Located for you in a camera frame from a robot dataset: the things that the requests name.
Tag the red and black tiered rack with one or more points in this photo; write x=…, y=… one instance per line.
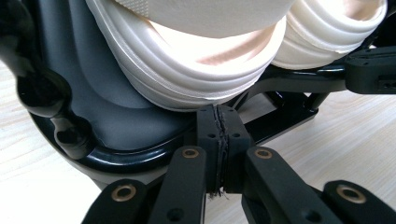
x=124, y=124

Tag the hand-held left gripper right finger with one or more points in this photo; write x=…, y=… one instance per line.
x=236, y=146

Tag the white clog shoe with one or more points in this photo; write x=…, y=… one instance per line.
x=320, y=34
x=174, y=71

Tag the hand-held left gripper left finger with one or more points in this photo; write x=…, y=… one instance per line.
x=209, y=146

